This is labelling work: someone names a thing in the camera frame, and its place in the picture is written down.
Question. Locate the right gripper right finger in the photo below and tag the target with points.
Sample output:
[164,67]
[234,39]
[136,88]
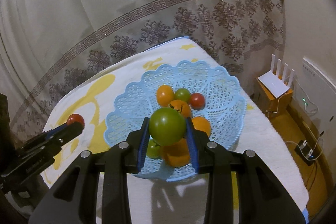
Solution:
[262,197]

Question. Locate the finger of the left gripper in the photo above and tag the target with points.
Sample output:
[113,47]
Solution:
[71,132]
[54,132]

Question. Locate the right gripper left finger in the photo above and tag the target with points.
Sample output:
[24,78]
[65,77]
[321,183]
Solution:
[73,197]

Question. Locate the blue lattice plastic basket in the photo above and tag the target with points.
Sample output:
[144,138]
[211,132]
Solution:
[224,109]

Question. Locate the green tomato with stem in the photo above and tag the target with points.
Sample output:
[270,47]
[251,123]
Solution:
[167,126]

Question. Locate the large smooth orange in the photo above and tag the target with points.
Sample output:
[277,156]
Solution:
[201,124]

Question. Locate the smooth yellow-orange fruit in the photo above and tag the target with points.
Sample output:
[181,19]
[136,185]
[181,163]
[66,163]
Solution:
[164,95]

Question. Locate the small textured orange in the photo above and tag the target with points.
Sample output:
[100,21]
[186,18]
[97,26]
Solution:
[181,107]

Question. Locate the small red tomato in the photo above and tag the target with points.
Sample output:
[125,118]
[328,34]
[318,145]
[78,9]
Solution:
[197,101]

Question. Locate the black power adapter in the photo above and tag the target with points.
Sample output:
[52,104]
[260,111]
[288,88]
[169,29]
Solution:
[304,151]

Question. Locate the orange wooden stand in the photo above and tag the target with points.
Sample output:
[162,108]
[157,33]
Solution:
[268,103]

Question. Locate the white wifi router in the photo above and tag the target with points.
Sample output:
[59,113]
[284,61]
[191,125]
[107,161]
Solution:
[278,79]

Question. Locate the beige patterned curtain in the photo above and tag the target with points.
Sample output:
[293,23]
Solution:
[49,47]

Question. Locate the white wall appliance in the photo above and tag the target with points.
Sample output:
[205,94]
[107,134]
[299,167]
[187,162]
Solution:
[315,93]

